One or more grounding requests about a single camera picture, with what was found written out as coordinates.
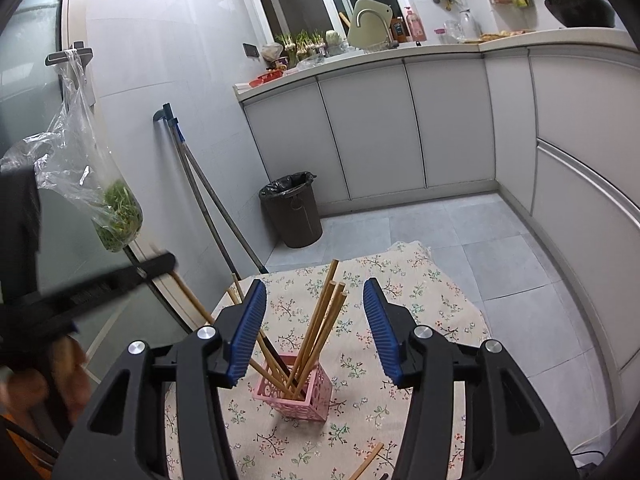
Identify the pink soap bottle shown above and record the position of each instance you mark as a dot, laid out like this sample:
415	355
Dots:
415	25

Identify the person's left hand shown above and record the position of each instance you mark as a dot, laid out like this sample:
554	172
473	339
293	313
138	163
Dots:
25	385

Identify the dark wall socket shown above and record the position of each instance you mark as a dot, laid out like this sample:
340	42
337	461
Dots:
250	50

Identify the clear glass pitcher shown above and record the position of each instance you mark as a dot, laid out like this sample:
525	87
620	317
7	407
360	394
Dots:
468	25

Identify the brown trash bin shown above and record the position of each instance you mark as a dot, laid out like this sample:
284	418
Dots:
295	220

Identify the frosted glass door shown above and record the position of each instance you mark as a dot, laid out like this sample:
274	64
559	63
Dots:
30	85

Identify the white kitchen countertop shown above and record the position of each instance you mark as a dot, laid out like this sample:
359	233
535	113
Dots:
440	49

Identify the pale green cabbage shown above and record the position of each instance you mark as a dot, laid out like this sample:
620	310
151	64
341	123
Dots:
334	39

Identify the floral tablecloth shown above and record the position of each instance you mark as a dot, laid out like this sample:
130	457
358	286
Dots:
440	310

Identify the light wooden chopstick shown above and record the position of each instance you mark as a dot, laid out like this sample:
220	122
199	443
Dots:
192	297
367	458
372	466

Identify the dark wall mop holder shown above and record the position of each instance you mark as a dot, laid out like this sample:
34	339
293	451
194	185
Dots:
164	113

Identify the beige cutting board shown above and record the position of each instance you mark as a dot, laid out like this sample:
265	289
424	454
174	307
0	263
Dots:
367	30

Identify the sprouting garlic bulbs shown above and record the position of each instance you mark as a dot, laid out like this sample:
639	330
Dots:
300	45

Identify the crumpled plastic bag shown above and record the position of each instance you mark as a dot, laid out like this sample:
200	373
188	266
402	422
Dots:
271	52

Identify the black bin liner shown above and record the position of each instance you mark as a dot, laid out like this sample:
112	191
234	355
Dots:
287	182

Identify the pink perforated chopstick holder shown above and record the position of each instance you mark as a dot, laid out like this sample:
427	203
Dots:
310	395

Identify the clear glass cup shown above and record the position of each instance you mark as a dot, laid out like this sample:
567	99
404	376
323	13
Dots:
451	32

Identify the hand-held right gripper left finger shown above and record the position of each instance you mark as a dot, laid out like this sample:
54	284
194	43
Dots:
247	330

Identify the dark orange bottle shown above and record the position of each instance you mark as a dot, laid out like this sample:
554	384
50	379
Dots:
398	30

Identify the red tray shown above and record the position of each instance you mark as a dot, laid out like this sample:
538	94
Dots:
265	78

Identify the black wok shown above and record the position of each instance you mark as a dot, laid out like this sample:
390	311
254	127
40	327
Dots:
580	10

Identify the bunch of wooden chopsticks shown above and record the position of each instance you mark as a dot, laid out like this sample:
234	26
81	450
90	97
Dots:
320	325

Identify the steel kitchen faucet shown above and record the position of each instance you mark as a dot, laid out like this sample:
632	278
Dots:
372	12

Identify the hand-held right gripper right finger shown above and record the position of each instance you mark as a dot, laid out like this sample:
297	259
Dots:
382	330

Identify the black chopstick with gold band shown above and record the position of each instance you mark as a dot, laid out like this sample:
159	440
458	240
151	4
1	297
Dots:
275	360

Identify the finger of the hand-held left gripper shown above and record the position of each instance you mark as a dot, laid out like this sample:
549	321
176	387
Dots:
115	280

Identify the clear plastic bag of greens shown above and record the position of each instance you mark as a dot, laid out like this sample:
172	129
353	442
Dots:
117	215

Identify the row of grey cabinet doors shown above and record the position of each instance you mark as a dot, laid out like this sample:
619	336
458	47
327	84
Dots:
370	125

